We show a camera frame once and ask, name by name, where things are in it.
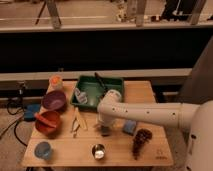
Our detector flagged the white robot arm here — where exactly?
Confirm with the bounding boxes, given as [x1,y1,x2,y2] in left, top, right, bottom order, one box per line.
[97,89,213,171]

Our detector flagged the clear plastic packet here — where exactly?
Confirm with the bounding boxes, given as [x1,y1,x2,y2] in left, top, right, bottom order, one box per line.
[74,88,88,104]

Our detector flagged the small metal cup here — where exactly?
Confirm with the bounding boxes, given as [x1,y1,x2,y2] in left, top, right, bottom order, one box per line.
[92,144,105,160]

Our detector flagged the purple bowl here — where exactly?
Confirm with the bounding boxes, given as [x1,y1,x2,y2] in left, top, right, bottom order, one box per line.
[41,90,66,110]

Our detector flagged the grey rectangular eraser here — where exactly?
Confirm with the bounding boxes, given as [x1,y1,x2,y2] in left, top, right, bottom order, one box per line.
[101,129,111,137]

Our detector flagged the green plastic tray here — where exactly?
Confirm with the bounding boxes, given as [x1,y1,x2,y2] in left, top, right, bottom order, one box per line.
[70,75,124,111]

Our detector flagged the blue plastic cup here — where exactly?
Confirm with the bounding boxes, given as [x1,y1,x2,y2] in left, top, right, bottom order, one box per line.
[34,141,52,160]

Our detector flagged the blue power strip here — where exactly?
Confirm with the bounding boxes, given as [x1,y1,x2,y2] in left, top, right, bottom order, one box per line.
[24,104,41,122]

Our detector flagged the red bowl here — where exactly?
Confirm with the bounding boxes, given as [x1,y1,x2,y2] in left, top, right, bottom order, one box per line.
[35,111,61,135]

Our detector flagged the wooden folding table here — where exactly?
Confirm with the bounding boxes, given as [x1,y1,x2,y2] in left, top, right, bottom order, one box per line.
[21,80,175,168]

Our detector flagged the black cable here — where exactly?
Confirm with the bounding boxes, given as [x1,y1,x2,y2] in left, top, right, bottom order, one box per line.
[0,96,29,148]

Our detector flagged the wooden tongs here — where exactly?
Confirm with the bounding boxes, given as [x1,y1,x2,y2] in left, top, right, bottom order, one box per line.
[70,107,88,137]

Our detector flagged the black metal ladle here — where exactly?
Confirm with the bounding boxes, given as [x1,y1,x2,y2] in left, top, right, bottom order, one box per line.
[94,72,108,99]

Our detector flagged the blue sponge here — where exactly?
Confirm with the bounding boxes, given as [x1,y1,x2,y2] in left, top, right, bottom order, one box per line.
[122,120,137,135]

